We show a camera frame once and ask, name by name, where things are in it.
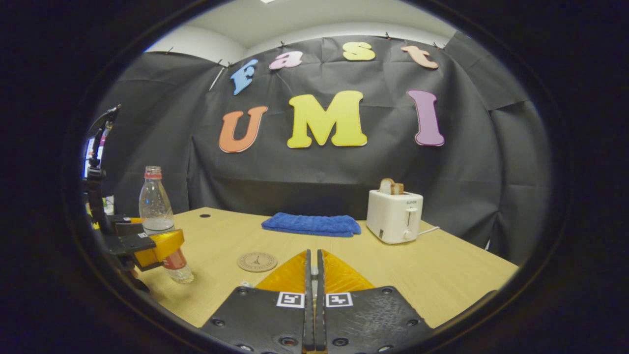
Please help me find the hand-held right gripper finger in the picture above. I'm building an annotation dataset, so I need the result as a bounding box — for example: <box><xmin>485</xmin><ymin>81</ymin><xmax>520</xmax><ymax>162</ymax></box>
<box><xmin>201</xmin><ymin>249</ymin><xmax>314</xmax><ymax>354</ymax></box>
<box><xmin>316</xmin><ymin>249</ymin><xmax>435</xmax><ymax>354</ymax></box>

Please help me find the blue folded towel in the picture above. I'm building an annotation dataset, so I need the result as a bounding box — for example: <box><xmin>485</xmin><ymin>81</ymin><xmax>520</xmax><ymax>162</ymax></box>
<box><xmin>261</xmin><ymin>212</ymin><xmax>362</xmax><ymax>238</ymax></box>

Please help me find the black backdrop cloth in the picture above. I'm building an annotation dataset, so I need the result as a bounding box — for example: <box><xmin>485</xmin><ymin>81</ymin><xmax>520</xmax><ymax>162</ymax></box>
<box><xmin>93</xmin><ymin>30</ymin><xmax>553</xmax><ymax>266</ymax></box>

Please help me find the clear plastic water bottle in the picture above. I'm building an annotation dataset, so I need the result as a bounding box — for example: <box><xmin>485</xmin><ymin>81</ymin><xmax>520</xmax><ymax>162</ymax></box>
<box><xmin>139</xmin><ymin>166</ymin><xmax>195</xmax><ymax>284</ymax></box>

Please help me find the computer monitor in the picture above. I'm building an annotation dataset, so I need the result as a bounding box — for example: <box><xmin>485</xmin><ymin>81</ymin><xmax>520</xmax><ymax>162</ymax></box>
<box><xmin>84</xmin><ymin>138</ymin><xmax>106</xmax><ymax>177</ymax></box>

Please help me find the round wooden coaster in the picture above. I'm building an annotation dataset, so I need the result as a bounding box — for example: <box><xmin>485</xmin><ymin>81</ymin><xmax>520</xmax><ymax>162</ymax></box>
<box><xmin>237</xmin><ymin>252</ymin><xmax>278</xmax><ymax>272</ymax></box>

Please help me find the bread slice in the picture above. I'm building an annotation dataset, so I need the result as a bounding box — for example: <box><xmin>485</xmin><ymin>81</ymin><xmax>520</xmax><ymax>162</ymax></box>
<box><xmin>379</xmin><ymin>178</ymin><xmax>404</xmax><ymax>196</ymax></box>

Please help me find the white toaster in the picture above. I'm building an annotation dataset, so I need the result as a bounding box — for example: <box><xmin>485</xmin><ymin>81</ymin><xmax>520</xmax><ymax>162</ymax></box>
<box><xmin>366</xmin><ymin>189</ymin><xmax>424</xmax><ymax>245</ymax></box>

